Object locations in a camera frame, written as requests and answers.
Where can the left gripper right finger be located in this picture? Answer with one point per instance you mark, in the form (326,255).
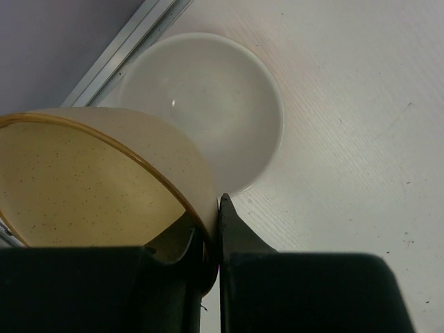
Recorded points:
(263,290)

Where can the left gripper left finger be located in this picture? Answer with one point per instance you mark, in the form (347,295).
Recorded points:
(150,288)

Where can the cream speckled bowl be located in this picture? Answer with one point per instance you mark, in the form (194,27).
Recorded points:
(89,176)

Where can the orange bowl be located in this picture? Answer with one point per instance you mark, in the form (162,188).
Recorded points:
(220,94)

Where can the aluminium table rail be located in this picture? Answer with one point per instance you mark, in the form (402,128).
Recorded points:
(149,22)

